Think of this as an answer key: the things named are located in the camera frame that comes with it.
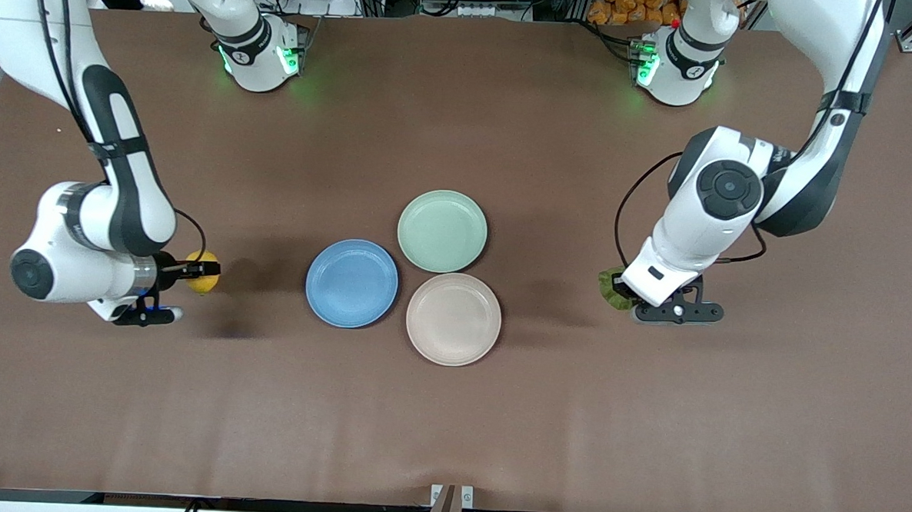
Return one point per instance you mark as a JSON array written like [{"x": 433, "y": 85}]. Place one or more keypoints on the beige plate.
[{"x": 453, "y": 319}]

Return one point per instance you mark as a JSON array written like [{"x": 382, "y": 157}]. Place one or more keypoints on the metal table edge bracket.
[{"x": 435, "y": 495}]

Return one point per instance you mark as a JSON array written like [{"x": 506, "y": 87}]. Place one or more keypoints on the pale green plate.
[{"x": 442, "y": 231}]

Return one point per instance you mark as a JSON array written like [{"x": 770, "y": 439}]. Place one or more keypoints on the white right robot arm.
[{"x": 121, "y": 180}]

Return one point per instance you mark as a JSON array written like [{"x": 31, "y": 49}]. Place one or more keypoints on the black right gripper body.
[{"x": 167, "y": 269}]

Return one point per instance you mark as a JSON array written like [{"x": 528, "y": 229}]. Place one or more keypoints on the green lettuce leaf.
[{"x": 607, "y": 287}]

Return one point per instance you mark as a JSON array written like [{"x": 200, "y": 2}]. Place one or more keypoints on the blue plate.
[{"x": 352, "y": 283}]

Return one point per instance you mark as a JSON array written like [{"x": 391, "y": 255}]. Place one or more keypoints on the yellow lemon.
[{"x": 202, "y": 282}]

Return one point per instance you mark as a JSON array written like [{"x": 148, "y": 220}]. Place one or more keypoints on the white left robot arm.
[{"x": 704, "y": 213}]

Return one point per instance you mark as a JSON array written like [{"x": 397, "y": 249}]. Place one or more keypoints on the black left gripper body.
[{"x": 622, "y": 284}]

